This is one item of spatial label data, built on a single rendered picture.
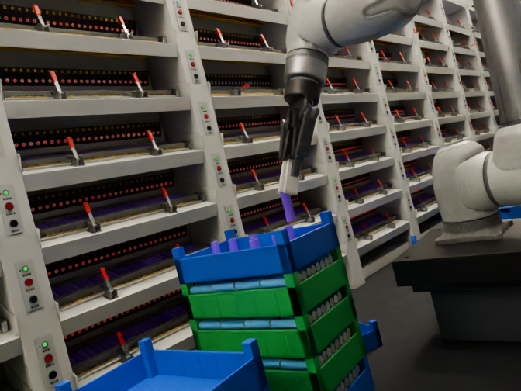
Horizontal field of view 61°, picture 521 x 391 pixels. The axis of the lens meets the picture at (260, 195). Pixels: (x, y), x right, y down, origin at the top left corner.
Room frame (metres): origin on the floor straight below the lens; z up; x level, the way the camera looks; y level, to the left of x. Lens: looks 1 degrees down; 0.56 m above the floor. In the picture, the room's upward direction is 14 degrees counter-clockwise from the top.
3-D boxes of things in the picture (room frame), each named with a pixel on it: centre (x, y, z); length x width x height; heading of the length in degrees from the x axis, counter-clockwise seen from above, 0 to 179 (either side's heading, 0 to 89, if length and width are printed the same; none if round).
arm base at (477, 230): (1.33, -0.60, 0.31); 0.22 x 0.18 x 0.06; 140
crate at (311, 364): (0.97, 0.04, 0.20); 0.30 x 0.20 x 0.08; 53
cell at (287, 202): (0.90, -0.05, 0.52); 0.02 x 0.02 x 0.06
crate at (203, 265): (0.97, 0.04, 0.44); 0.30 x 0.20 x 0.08; 53
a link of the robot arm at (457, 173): (1.30, -0.59, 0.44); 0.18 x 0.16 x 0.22; 37
